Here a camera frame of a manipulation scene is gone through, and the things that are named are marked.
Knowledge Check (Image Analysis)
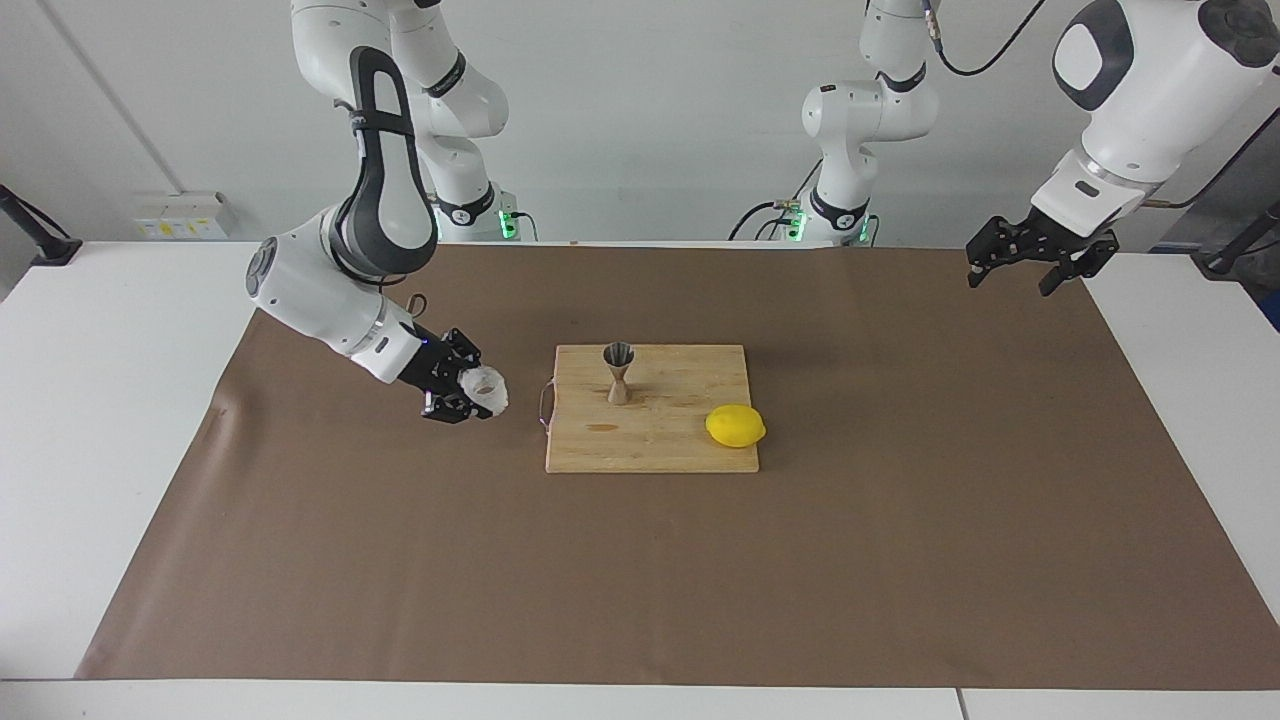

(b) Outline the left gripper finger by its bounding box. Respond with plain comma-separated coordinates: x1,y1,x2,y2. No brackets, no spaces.
966,217,1036,291
1038,232,1119,298

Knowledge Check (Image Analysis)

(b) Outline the steel double jigger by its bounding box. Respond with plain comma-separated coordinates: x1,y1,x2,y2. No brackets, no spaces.
602,342,637,406

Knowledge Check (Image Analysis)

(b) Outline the black clamp stand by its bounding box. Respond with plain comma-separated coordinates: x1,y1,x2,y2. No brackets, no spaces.
0,185,83,267
1203,203,1280,278

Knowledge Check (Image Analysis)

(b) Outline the brown paper table mat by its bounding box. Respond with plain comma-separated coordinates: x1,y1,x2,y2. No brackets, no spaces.
75,243,1280,691

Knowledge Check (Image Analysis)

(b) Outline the dark grey panel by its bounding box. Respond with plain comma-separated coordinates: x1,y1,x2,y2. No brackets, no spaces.
1150,115,1280,253

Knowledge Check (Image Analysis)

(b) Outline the yellow lemon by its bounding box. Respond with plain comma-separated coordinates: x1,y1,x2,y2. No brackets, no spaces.
705,404,768,449

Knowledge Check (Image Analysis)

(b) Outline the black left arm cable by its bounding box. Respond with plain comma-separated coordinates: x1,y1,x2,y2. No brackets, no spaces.
925,0,1280,211

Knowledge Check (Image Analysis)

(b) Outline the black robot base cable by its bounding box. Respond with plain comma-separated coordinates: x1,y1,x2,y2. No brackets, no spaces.
728,200,801,241

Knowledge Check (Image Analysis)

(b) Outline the white wall outlet box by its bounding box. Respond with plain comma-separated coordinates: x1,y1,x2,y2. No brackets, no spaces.
133,192,239,241

